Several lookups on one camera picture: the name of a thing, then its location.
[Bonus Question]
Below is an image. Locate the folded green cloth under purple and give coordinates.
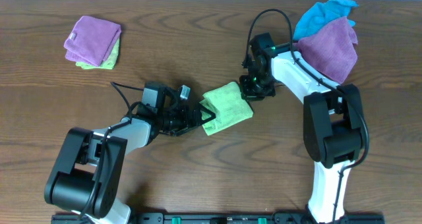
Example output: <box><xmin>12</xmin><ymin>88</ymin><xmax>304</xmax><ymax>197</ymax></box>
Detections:
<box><xmin>75</xmin><ymin>40</ymin><xmax>120</xmax><ymax>70</ymax></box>

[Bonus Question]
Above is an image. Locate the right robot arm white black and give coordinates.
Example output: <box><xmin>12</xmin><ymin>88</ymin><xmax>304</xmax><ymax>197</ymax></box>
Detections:
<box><xmin>239</xmin><ymin>33</ymin><xmax>369</xmax><ymax>223</ymax></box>

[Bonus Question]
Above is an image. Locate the crumpled blue cloth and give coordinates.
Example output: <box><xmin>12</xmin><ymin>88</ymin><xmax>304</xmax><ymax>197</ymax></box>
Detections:
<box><xmin>293</xmin><ymin>0</ymin><xmax>359</xmax><ymax>41</ymax></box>

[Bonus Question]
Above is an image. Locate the green microfiber cloth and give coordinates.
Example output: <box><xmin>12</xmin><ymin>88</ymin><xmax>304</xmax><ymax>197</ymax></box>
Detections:
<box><xmin>200</xmin><ymin>82</ymin><xmax>253</xmax><ymax>136</ymax></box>

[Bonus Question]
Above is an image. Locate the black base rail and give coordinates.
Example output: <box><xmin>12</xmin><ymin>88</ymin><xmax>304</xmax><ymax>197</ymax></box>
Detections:
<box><xmin>51</xmin><ymin>211</ymin><xmax>385</xmax><ymax>224</ymax></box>

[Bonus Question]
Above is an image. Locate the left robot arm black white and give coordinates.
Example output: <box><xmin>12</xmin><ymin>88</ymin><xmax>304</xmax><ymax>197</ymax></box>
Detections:
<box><xmin>44</xmin><ymin>82</ymin><xmax>216</xmax><ymax>223</ymax></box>

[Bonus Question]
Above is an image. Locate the crumpled purple cloth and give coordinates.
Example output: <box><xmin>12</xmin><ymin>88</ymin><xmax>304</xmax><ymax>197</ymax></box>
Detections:
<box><xmin>296</xmin><ymin>16</ymin><xmax>358</xmax><ymax>84</ymax></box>

